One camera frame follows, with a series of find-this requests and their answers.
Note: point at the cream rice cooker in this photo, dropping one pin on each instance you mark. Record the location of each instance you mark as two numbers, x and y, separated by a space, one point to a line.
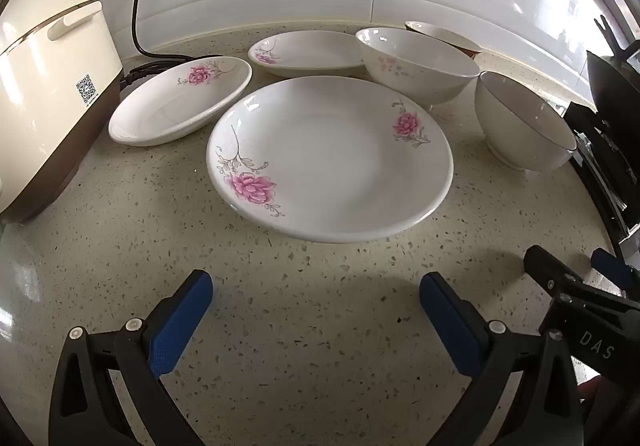
50 76

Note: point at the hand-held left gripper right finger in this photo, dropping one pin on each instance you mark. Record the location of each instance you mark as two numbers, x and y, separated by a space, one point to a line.
450 326

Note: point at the shallow pink-flower plate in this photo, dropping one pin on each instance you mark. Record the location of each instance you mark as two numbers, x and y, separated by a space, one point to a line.
310 54

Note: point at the black gas stove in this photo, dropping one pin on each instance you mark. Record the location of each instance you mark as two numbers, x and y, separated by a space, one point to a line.
600 166

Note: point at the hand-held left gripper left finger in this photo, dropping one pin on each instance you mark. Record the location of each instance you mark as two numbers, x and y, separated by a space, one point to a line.
180 326

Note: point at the red bowl with white inside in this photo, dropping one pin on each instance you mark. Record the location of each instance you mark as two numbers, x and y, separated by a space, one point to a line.
440 34

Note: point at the white bowl with gold rim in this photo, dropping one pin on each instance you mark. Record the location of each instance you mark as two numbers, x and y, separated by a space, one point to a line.
515 126

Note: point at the large round pink-flower plate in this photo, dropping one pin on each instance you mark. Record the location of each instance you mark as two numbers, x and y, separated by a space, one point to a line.
330 156

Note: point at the white bowl with pink print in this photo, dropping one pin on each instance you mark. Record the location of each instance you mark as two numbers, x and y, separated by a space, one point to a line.
415 76

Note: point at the deep oval pink-flower plate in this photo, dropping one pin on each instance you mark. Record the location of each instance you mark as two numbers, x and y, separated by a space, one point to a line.
170 106

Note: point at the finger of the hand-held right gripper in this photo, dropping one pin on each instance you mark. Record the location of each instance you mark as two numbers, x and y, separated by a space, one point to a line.
610 266
550 271

